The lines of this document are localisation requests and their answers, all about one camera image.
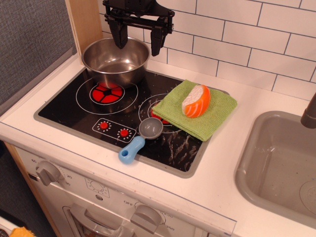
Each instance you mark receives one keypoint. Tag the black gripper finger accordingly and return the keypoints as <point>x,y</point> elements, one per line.
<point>158,34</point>
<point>119,32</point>

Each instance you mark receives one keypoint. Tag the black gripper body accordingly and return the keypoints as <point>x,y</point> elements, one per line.
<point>145,14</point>

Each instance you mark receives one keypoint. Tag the orange white toy sushi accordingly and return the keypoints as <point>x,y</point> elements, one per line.
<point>197,102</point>

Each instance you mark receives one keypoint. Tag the green folded cloth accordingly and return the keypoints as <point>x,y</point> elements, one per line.
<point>202,127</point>

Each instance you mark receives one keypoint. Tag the stainless steel pot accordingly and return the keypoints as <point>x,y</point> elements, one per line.
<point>107,63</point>

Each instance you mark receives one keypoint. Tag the black toy stove top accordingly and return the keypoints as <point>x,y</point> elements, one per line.
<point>82,104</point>

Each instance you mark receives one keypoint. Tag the left red stove knob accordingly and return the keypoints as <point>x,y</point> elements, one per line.
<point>104,125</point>

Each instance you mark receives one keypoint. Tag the red stove knob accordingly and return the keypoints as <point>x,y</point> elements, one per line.
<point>124,133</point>
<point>104,125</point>

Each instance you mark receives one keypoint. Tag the right red stove knob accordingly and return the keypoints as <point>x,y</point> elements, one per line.
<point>124,133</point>

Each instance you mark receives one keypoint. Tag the left grey oven knob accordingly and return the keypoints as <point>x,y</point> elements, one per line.
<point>47,172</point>

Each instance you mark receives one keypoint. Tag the grey oven knob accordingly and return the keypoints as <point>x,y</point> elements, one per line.
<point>47,172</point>
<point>146,218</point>

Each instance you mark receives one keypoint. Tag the grey faucet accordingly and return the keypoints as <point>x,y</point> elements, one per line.
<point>308,118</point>

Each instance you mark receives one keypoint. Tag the grey plastic sink basin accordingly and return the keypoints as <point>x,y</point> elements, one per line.
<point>277,169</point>

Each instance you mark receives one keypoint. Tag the right grey oven knob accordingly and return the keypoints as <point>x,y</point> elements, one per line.
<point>146,218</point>

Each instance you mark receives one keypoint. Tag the orange yellow object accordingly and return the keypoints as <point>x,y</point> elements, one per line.
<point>21,232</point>

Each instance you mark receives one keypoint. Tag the wooden side post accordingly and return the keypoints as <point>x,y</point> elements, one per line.
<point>85,22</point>

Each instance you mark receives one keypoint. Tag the grey scoop blue handle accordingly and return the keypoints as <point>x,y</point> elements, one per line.
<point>149,129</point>

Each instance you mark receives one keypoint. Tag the grey oven door handle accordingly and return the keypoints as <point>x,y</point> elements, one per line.
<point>88,225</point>

